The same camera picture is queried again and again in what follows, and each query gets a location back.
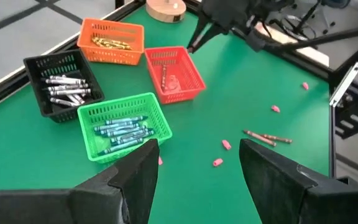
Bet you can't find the orange plastic basket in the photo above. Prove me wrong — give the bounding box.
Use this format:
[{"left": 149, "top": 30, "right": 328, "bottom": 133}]
[{"left": 76, "top": 17, "right": 145, "bottom": 66}]

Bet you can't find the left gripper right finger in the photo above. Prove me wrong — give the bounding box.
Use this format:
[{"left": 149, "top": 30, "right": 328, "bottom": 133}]
[{"left": 239, "top": 138, "right": 358, "bottom": 224}]

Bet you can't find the white shade wooden base lamp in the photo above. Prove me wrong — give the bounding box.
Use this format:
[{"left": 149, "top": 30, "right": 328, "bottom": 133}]
[{"left": 145, "top": 0, "right": 187, "bottom": 23}]

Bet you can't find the black plastic basket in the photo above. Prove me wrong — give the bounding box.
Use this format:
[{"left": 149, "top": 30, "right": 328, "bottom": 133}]
[{"left": 22, "top": 49, "right": 106, "bottom": 124}]

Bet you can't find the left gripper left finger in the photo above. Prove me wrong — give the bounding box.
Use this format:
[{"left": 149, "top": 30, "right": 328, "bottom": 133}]
[{"left": 0, "top": 138, "right": 160, "bottom": 224}]

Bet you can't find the red plastic basket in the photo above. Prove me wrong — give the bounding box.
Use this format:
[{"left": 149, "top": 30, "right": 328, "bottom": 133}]
[{"left": 144, "top": 45, "right": 207, "bottom": 105}]

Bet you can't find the silver metal bracket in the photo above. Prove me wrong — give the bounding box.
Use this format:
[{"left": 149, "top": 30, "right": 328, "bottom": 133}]
[{"left": 329, "top": 61, "right": 358, "bottom": 108}]

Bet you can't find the black stool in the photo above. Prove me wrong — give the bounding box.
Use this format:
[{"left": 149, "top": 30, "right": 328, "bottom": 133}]
[{"left": 268, "top": 0, "right": 337, "bottom": 41}]

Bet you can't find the green plastic basket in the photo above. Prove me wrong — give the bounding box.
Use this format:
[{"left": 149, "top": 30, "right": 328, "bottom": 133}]
[{"left": 76, "top": 92, "right": 173, "bottom": 165}]

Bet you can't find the green table mat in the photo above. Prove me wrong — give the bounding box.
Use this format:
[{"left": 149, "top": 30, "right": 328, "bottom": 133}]
[{"left": 0, "top": 6, "right": 331, "bottom": 224}]

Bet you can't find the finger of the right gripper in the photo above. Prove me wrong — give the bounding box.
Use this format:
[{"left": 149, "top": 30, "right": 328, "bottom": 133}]
[
  {"left": 186, "top": 13, "right": 210, "bottom": 51},
  {"left": 191, "top": 26, "right": 227, "bottom": 54}
]

